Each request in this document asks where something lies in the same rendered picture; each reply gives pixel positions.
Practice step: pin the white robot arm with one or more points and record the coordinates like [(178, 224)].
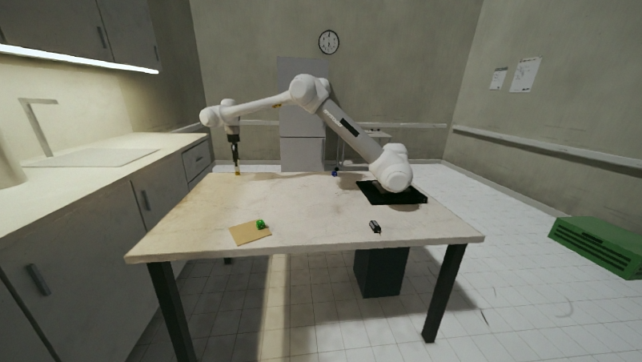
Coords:
[(394, 174)]

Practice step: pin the tan flat mat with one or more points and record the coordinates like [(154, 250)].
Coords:
[(248, 232)]

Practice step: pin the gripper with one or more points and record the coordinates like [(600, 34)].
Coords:
[(232, 139)]

